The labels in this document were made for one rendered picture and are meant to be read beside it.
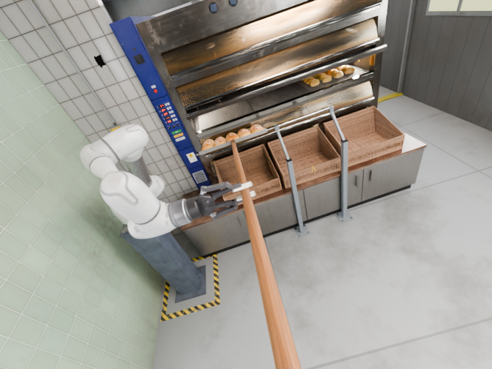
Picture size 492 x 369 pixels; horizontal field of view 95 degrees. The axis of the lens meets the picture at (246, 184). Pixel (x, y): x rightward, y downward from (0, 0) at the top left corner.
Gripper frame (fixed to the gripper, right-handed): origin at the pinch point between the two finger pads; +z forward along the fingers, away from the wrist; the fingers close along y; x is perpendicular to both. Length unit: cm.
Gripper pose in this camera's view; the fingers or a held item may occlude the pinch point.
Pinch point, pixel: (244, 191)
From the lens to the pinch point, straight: 78.9
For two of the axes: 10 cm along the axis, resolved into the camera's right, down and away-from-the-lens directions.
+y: 3.0, 8.8, 3.6
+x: 1.0, 3.5, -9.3
